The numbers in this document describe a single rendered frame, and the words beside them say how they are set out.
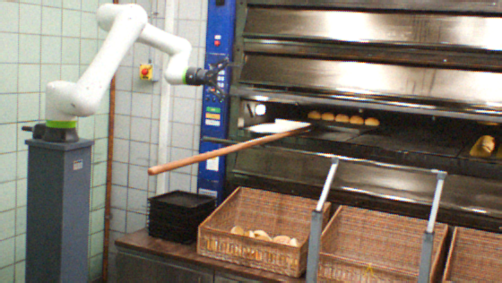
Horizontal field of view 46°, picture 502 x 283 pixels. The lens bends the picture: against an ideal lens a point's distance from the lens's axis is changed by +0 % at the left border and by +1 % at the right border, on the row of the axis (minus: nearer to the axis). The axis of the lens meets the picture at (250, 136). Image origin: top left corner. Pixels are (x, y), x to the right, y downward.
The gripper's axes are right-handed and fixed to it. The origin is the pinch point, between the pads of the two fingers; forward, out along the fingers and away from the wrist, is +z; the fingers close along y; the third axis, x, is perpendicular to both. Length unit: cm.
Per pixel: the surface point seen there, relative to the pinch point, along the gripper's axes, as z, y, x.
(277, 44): -5, -19, -55
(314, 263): 46, 77, 4
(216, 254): -9, 89, -7
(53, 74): -115, 7, -3
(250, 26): -21, -28, -54
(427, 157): 81, 32, -56
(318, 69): 20, -7, -56
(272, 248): 21, 79, -7
